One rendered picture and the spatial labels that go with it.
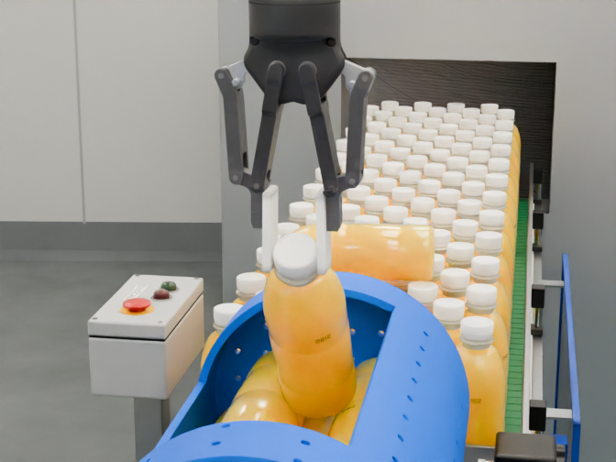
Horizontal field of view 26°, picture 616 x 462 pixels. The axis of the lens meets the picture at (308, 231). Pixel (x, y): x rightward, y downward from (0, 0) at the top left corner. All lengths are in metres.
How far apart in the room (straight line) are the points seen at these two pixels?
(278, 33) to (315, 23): 0.03
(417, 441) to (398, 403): 0.04
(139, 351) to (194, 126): 4.08
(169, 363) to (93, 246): 4.21
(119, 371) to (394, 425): 0.65
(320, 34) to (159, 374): 0.71
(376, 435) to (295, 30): 0.33
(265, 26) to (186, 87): 4.63
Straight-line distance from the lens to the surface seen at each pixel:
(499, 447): 1.57
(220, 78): 1.11
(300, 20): 1.07
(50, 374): 4.58
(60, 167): 5.85
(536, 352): 2.17
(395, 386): 1.18
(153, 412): 1.80
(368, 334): 1.42
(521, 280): 2.52
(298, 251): 1.13
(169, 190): 5.80
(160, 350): 1.67
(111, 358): 1.69
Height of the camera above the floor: 1.64
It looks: 15 degrees down
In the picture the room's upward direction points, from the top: straight up
